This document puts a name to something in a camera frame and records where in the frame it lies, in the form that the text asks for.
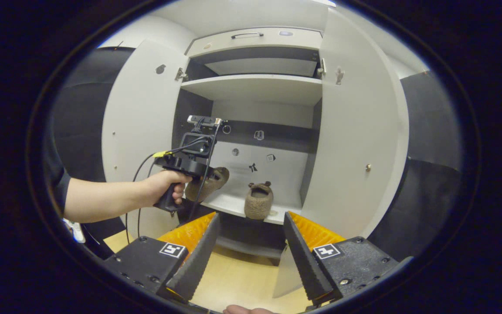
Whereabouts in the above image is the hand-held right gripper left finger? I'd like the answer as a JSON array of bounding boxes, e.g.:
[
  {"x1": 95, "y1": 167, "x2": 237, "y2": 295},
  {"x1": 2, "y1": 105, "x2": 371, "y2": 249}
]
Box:
[{"x1": 103, "y1": 212, "x2": 221, "y2": 304}]

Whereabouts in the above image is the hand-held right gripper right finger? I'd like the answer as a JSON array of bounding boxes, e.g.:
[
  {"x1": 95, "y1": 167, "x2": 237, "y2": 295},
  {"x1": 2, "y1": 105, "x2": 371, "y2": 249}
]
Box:
[{"x1": 283, "y1": 211, "x2": 402, "y2": 306}]

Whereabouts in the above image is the brown fuzzy shoe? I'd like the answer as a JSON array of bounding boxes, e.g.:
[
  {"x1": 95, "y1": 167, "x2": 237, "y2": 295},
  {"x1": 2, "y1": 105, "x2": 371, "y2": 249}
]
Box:
[
  {"x1": 185, "y1": 167, "x2": 230, "y2": 203},
  {"x1": 244, "y1": 181, "x2": 274, "y2": 220}
]

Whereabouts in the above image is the grey shoe cabinet door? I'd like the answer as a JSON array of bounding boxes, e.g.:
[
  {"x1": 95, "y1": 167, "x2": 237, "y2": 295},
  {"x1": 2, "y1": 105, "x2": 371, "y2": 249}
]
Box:
[
  {"x1": 102, "y1": 39, "x2": 190, "y2": 240},
  {"x1": 273, "y1": 8, "x2": 410, "y2": 299}
]

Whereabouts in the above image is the grey shoe cabinet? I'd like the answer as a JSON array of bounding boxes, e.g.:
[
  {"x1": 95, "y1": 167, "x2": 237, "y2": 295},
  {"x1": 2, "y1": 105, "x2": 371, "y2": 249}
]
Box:
[{"x1": 170, "y1": 26, "x2": 324, "y2": 262}]

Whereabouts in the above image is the black backdrop cloth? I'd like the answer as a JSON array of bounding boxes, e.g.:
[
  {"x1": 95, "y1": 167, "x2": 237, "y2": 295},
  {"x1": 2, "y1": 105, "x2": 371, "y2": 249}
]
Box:
[
  {"x1": 44, "y1": 47, "x2": 136, "y2": 245},
  {"x1": 366, "y1": 71, "x2": 465, "y2": 262}
]

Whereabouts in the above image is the white paper packet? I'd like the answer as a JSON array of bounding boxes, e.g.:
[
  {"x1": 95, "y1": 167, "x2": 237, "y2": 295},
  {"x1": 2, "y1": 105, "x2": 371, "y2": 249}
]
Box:
[{"x1": 63, "y1": 218, "x2": 87, "y2": 244}]

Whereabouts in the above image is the person's dark shirt sleeve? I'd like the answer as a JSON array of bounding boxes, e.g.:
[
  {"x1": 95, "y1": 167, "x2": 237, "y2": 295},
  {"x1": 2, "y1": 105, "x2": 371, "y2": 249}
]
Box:
[{"x1": 44, "y1": 126, "x2": 72, "y2": 216}]

